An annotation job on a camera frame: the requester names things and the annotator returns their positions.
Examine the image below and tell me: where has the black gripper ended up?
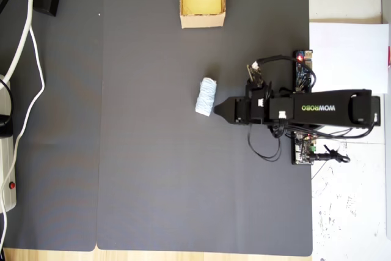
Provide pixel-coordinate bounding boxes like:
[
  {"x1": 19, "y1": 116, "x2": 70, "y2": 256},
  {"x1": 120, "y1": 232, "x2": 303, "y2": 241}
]
[{"x1": 213, "y1": 85, "x2": 271, "y2": 125}]

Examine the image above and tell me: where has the pale blue yarn spool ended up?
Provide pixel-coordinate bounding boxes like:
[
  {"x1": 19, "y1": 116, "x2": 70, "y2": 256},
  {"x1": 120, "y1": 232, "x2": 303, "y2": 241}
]
[{"x1": 194, "y1": 76, "x2": 218, "y2": 118}]

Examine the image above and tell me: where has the large dark grey mat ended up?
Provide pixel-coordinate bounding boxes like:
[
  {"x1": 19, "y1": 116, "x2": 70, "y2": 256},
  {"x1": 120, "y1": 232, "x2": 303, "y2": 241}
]
[{"x1": 96, "y1": 0, "x2": 314, "y2": 257}]

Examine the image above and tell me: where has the black motor driver board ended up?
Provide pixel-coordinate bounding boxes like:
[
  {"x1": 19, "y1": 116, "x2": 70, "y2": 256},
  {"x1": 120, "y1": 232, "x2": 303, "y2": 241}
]
[{"x1": 291, "y1": 131, "x2": 319, "y2": 166}]

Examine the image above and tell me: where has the blue controller board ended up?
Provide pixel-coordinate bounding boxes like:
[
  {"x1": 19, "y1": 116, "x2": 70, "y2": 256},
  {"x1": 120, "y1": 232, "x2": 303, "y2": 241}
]
[{"x1": 293, "y1": 49, "x2": 316, "y2": 93}]

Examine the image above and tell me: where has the white paper sheet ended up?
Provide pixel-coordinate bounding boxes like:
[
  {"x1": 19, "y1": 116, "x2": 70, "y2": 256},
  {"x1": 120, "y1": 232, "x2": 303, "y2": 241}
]
[{"x1": 309, "y1": 22, "x2": 391, "y2": 95}]

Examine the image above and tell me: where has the small dark grey mat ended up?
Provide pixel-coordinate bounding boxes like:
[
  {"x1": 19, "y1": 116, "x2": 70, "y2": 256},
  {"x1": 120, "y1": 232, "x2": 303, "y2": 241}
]
[{"x1": 0, "y1": 0, "x2": 106, "y2": 252}]

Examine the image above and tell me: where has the white power strip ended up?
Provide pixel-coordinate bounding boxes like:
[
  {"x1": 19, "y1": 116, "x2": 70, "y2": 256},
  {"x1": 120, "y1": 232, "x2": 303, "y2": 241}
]
[{"x1": 0, "y1": 74, "x2": 18, "y2": 213}]

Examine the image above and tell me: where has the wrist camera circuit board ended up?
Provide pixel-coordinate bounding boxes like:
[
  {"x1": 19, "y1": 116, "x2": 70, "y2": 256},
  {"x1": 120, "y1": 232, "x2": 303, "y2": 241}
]
[{"x1": 246, "y1": 62, "x2": 265, "y2": 88}]

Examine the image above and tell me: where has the thin black looped wire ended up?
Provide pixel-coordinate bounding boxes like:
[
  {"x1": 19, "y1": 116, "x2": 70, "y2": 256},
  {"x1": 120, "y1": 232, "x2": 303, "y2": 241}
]
[{"x1": 247, "y1": 123, "x2": 282, "y2": 163}]

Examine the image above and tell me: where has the black camera cable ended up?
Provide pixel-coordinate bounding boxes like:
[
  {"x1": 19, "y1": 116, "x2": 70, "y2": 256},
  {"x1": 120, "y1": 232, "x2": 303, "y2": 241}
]
[{"x1": 255, "y1": 54, "x2": 301, "y2": 69}]

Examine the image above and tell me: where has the black arm wire bundle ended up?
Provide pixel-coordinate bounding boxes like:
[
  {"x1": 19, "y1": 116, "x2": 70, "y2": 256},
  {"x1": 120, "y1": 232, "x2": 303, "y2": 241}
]
[{"x1": 270, "y1": 119, "x2": 378, "y2": 139}]

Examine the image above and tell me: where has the black power plug cable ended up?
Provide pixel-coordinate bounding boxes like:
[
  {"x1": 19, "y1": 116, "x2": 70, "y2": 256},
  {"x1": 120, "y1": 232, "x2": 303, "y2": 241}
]
[{"x1": 314, "y1": 143, "x2": 351, "y2": 164}]

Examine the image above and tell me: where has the thin white cable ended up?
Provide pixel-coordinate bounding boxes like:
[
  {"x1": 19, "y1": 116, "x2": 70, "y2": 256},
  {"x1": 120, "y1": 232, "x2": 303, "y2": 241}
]
[{"x1": 0, "y1": 0, "x2": 46, "y2": 251}]

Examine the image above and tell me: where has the thick white cable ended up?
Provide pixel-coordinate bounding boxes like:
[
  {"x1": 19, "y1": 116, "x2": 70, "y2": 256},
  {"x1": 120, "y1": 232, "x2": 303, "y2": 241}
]
[{"x1": 0, "y1": 0, "x2": 40, "y2": 84}]

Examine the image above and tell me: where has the black plug with cable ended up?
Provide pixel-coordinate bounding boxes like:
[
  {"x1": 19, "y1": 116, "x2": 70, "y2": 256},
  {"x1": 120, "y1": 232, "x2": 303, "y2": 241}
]
[{"x1": 0, "y1": 78, "x2": 15, "y2": 139}]

